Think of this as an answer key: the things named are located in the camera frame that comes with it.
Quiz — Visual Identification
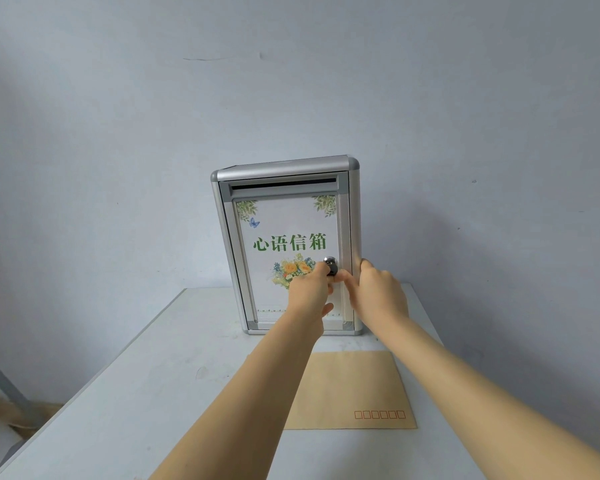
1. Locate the person's left hand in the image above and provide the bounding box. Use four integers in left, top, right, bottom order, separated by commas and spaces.
285, 261, 336, 338

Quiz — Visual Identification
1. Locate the brown paper envelope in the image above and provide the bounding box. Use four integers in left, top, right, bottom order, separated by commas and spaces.
283, 351, 418, 430

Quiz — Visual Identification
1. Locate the person's left forearm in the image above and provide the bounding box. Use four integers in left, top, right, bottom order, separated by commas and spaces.
149, 315, 326, 480

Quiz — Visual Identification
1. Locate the silver floral letter box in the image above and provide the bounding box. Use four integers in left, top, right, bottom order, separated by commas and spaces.
210, 155, 365, 336

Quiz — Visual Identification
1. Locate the person's right hand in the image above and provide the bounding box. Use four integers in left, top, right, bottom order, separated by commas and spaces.
336, 259, 410, 337

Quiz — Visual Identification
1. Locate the person's right forearm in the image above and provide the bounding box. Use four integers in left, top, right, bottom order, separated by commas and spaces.
375, 315, 600, 480

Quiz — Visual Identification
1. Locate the grey metal bar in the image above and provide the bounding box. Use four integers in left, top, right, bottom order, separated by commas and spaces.
0, 347, 47, 426

